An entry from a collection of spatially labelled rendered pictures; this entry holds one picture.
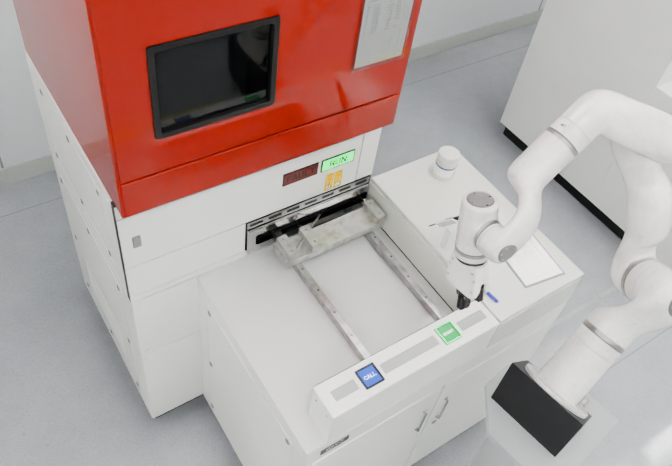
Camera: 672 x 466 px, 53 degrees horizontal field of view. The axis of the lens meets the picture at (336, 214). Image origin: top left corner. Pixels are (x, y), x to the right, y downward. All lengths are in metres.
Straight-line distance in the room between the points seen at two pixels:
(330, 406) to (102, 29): 0.98
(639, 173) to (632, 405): 1.62
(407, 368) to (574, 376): 0.41
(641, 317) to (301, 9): 1.08
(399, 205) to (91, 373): 1.43
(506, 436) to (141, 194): 1.12
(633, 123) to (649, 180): 0.18
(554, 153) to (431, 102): 2.64
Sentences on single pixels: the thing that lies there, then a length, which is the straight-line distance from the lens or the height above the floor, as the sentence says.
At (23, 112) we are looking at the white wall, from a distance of 3.36.
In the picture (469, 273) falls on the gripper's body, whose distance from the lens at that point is 1.62.
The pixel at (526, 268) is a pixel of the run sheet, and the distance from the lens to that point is 2.07.
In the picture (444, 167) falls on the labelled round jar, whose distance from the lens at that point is 2.18.
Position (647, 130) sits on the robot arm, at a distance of 1.62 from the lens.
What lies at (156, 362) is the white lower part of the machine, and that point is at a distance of 2.33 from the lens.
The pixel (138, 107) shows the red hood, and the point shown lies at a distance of 1.47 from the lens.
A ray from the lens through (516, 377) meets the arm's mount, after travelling 1.83.
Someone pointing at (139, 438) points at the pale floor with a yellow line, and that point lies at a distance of 2.72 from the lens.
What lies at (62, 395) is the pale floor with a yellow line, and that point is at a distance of 2.85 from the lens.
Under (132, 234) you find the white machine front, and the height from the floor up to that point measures 1.10.
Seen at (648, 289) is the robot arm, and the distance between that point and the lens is 1.78.
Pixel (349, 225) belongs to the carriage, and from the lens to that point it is 2.13.
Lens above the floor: 2.47
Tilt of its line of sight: 47 degrees down
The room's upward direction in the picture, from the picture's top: 10 degrees clockwise
